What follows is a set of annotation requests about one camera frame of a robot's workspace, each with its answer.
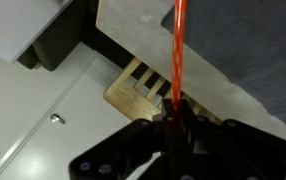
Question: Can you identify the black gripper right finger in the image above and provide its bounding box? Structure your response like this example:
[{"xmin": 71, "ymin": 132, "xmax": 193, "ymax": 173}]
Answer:
[{"xmin": 176, "ymin": 99, "xmax": 286, "ymax": 180}]

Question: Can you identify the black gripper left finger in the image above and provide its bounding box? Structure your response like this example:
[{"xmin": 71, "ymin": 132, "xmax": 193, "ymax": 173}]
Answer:
[{"xmin": 68, "ymin": 99, "xmax": 177, "ymax": 180}]

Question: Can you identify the red drinking straw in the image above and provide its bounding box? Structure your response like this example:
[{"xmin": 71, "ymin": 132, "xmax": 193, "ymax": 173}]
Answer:
[{"xmin": 170, "ymin": 0, "xmax": 188, "ymax": 114}]

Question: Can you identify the white door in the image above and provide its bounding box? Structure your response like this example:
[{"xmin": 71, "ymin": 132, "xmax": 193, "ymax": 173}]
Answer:
[{"xmin": 0, "ymin": 54, "xmax": 166, "ymax": 180}]

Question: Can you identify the light wooden slat chair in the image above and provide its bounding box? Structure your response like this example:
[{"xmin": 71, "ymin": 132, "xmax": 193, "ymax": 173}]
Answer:
[{"xmin": 102, "ymin": 56, "xmax": 224, "ymax": 126}]

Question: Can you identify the dark blue cloth mat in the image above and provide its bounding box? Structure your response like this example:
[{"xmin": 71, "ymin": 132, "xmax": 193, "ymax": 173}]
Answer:
[{"xmin": 160, "ymin": 0, "xmax": 286, "ymax": 134}]

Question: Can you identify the grey flat panel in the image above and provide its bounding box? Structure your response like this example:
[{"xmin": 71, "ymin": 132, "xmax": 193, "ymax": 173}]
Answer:
[{"xmin": 0, "ymin": 0, "xmax": 73, "ymax": 64}]

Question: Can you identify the silver door lever handle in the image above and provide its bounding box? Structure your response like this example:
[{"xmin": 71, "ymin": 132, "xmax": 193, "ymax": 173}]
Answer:
[{"xmin": 49, "ymin": 113, "xmax": 67, "ymax": 125}]

